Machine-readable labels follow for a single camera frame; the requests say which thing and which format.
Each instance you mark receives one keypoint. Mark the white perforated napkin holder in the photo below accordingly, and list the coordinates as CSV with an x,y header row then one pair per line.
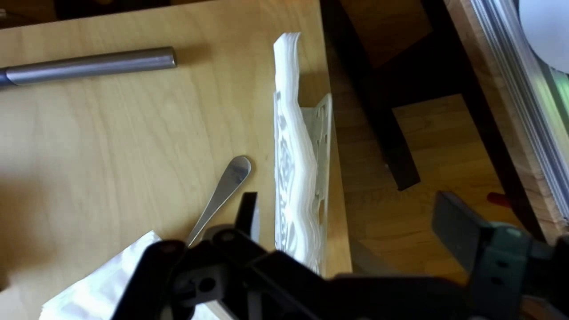
x,y
322,118

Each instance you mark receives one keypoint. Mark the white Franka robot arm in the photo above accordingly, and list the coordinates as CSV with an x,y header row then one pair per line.
x,y
548,30

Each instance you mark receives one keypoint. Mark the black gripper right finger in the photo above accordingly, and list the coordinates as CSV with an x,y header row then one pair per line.
x,y
509,278

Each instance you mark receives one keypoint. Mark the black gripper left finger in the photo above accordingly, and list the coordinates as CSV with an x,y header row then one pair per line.
x,y
237,286

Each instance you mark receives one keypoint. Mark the metal spoon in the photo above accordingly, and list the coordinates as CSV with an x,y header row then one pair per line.
x,y
228,184

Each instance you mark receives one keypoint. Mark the white napkin stack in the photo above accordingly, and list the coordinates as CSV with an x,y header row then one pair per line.
x,y
100,291

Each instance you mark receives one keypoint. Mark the white napkins bunch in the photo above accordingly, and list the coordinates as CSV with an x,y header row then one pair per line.
x,y
287,65

